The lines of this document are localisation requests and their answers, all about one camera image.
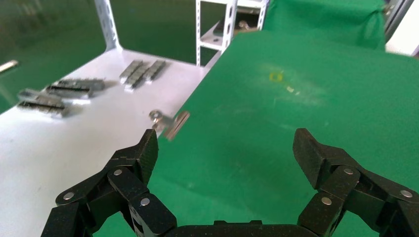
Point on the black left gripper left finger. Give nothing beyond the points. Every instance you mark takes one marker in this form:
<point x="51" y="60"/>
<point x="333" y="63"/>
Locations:
<point x="127" y="183"/>

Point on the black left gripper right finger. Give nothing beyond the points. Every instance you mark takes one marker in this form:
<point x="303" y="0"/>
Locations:
<point x="337" y="178"/>

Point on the silver binder clip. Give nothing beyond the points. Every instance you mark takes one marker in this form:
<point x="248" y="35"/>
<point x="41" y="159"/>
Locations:
<point x="178" y="122"/>

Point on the green table cloth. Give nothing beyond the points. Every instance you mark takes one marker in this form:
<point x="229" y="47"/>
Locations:
<point x="255" y="130"/>

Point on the grey metal clip strip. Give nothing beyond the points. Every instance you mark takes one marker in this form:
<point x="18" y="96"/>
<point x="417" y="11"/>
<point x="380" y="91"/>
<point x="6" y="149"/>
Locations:
<point x="155" y="70"/>
<point x="130" y="69"/>
<point x="68" y="92"/>
<point x="42" y="106"/>
<point x="140" y="76"/>
<point x="85" y="84"/>

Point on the green backdrop cloth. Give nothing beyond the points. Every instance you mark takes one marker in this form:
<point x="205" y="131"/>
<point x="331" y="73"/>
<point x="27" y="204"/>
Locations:
<point x="327" y="19"/>

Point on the white perforated shelf post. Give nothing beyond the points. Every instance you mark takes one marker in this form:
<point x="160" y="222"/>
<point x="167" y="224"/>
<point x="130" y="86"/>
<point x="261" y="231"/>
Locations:
<point x="108" y="26"/>
<point x="230" y="23"/>
<point x="263" y="14"/>

